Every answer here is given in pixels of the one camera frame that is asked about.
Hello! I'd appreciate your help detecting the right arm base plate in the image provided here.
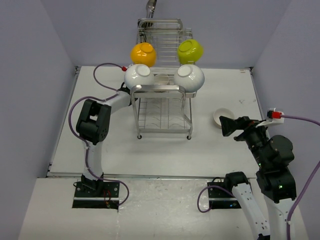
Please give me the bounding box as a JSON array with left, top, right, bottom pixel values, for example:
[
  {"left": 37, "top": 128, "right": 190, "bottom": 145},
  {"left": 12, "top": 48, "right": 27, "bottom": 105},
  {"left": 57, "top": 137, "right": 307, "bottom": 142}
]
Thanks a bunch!
[{"left": 207, "top": 177, "right": 241, "bottom": 210}]

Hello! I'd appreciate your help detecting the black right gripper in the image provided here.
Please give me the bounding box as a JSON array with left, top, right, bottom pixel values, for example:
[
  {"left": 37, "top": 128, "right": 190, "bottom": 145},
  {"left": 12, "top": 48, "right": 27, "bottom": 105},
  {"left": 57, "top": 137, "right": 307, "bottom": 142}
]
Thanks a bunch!
[{"left": 219, "top": 114, "right": 271, "bottom": 167}]

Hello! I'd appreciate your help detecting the large white bowl right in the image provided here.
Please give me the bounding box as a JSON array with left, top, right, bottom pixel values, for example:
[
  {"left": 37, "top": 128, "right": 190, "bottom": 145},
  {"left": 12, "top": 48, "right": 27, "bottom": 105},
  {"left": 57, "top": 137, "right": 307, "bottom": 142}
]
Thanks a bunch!
[{"left": 173, "top": 64, "right": 205, "bottom": 93}]

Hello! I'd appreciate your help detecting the large white bowl left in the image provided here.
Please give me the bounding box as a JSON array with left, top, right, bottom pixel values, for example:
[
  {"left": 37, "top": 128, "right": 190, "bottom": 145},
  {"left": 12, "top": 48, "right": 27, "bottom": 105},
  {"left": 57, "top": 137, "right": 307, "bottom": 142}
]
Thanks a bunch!
[{"left": 124, "top": 64, "right": 155, "bottom": 90}]

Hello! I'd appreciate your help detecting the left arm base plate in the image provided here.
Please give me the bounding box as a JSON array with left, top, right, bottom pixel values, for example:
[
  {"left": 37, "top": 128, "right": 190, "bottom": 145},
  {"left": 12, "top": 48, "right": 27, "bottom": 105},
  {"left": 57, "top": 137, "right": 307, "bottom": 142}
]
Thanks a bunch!
[{"left": 72, "top": 181, "right": 120, "bottom": 210}]

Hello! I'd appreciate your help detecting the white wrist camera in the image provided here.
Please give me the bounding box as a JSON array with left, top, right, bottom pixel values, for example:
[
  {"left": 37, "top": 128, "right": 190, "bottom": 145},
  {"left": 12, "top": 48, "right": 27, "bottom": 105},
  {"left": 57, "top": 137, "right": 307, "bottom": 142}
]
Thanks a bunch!
[
  {"left": 121, "top": 63, "right": 134, "bottom": 72},
  {"left": 256, "top": 108, "right": 284, "bottom": 128}
]

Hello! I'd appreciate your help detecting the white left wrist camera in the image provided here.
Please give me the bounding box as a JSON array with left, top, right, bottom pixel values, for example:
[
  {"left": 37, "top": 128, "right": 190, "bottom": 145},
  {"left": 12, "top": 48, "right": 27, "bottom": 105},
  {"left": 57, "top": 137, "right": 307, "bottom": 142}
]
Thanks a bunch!
[{"left": 121, "top": 63, "right": 134, "bottom": 72}]

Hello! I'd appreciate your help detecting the green bowl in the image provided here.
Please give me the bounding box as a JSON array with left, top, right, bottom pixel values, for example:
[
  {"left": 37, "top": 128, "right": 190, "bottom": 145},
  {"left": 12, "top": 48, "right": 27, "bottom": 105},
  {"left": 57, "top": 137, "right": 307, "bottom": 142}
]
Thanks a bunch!
[{"left": 177, "top": 39, "right": 204, "bottom": 65}]

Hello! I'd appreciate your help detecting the stainless steel dish rack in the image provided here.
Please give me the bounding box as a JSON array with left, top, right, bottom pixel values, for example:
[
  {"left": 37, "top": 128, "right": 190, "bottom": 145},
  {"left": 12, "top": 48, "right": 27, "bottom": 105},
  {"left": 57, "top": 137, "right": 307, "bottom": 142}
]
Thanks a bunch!
[{"left": 130, "top": 18, "right": 196, "bottom": 140}]

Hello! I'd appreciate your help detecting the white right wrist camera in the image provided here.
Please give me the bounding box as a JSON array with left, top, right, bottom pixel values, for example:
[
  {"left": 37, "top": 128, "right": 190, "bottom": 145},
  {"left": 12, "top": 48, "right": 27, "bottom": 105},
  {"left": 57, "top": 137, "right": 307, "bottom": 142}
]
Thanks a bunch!
[{"left": 256, "top": 108, "right": 284, "bottom": 128}]

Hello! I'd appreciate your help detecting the large white bowl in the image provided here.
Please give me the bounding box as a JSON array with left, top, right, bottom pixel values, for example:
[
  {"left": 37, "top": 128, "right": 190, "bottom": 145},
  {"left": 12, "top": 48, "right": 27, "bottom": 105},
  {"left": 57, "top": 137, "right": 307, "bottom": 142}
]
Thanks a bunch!
[
  {"left": 124, "top": 64, "right": 155, "bottom": 90},
  {"left": 173, "top": 64, "right": 205, "bottom": 93}
]

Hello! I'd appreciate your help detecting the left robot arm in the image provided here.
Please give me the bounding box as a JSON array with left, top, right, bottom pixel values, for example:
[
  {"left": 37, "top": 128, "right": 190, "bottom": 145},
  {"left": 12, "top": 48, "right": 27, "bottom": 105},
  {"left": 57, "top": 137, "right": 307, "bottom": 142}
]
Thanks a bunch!
[{"left": 75, "top": 84, "right": 132, "bottom": 197}]

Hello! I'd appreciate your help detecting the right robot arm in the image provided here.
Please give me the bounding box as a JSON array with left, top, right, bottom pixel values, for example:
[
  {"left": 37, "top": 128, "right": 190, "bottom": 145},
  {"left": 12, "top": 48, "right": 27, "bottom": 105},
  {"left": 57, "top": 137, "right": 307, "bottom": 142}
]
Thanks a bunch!
[{"left": 219, "top": 112, "right": 297, "bottom": 240}]

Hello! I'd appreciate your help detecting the small white bowl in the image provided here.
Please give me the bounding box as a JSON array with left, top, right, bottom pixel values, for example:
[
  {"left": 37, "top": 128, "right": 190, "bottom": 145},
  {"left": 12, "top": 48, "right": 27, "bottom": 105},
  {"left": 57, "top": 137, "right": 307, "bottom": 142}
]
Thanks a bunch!
[{"left": 212, "top": 107, "right": 235, "bottom": 129}]

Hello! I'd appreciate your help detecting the orange bowl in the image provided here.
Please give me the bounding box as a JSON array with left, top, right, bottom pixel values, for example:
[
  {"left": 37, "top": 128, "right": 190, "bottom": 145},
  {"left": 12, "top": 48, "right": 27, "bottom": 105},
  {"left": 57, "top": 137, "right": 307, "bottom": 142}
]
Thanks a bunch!
[{"left": 130, "top": 42, "right": 157, "bottom": 68}]

